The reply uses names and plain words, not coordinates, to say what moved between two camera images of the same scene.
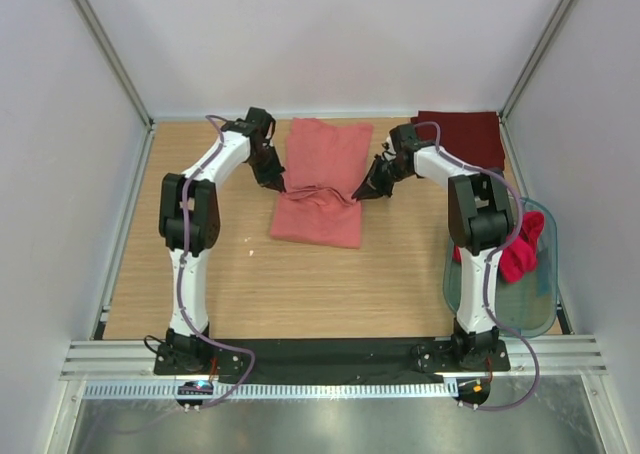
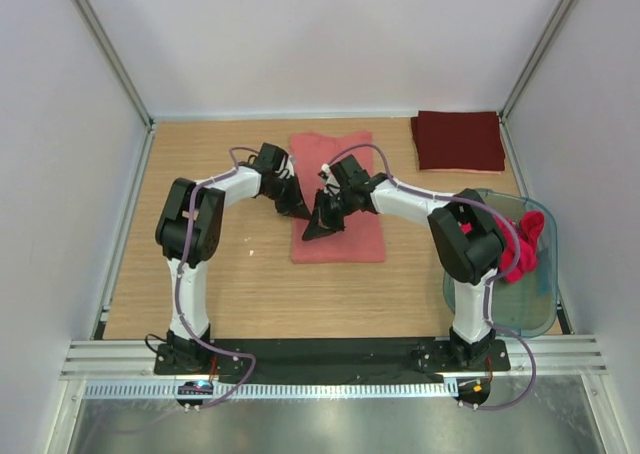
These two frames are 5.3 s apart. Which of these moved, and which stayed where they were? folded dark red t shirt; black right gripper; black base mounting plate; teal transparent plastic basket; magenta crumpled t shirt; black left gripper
Moved: black right gripper; black left gripper
Stayed: magenta crumpled t shirt; teal transparent plastic basket; folded dark red t shirt; black base mounting plate
